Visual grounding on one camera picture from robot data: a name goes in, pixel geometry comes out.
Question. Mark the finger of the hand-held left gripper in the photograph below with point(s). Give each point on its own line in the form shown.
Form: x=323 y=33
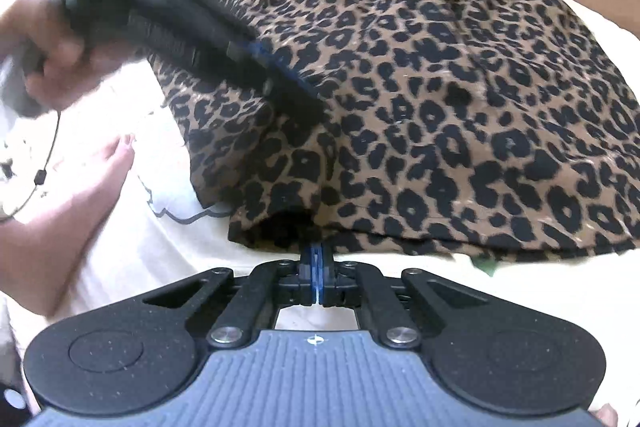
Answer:
x=290 y=82

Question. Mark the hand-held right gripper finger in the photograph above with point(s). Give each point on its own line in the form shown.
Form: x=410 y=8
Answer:
x=311 y=268
x=323 y=268

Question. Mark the leopard print garment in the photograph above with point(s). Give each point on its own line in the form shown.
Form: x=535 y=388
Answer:
x=425 y=107

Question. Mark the person's left hand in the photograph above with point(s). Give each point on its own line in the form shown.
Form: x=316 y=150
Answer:
x=55 y=52

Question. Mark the white printed bed sheet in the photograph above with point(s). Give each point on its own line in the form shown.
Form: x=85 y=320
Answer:
x=150 y=187

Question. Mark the bare foot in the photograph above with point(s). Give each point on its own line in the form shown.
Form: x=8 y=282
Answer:
x=60 y=227

